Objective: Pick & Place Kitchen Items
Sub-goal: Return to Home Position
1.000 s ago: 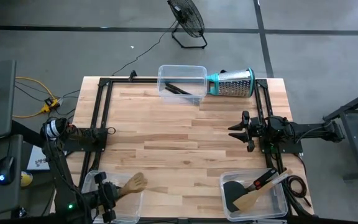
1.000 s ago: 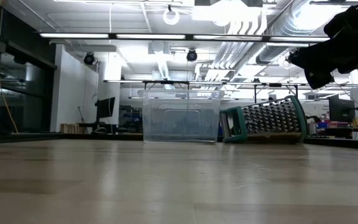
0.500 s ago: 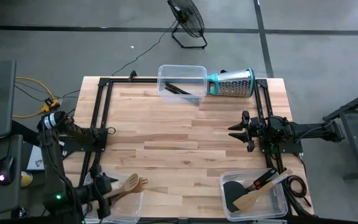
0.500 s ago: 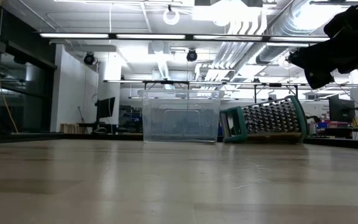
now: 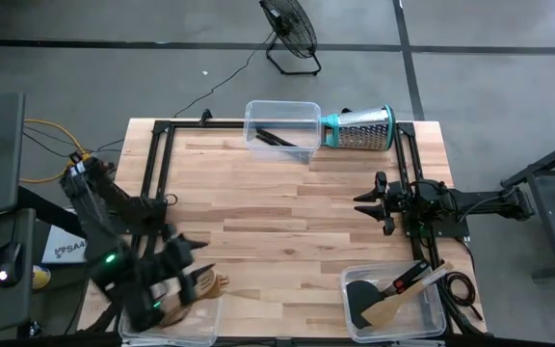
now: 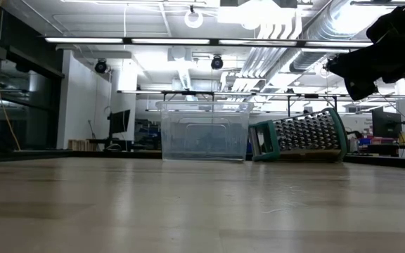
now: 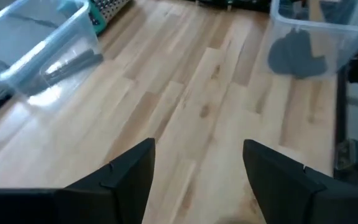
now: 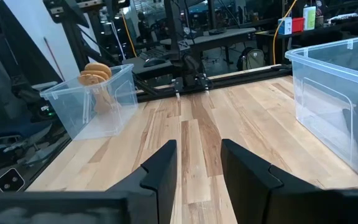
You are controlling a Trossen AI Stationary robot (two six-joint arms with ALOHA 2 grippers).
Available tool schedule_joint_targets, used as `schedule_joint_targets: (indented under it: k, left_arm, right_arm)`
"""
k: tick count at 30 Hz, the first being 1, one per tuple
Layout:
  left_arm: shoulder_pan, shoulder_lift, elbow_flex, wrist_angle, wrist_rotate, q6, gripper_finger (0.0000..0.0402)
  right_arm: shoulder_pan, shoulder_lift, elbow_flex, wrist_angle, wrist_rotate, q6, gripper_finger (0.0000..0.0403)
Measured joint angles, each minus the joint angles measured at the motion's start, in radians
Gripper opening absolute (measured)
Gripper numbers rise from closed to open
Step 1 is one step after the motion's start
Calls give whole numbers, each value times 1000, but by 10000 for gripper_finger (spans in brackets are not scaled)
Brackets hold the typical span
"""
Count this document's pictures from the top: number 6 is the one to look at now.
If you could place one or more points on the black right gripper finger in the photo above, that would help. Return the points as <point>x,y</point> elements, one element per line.
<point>392,26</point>
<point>359,75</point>

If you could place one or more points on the clear plastic bin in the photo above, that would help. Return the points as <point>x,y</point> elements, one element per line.
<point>223,140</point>

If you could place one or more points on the wooden crate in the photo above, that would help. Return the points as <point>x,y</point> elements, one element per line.
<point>79,144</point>

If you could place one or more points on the long ceiling light rail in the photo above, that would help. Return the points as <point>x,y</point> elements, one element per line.
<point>171,41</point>

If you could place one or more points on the black computer monitor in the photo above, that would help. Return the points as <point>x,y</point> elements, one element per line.
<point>120,121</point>
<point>387,124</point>

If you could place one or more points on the silver ventilation duct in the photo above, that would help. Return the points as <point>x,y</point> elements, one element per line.
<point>304,63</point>

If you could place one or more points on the teal and steel box grater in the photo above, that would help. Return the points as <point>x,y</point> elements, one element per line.
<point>304,135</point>

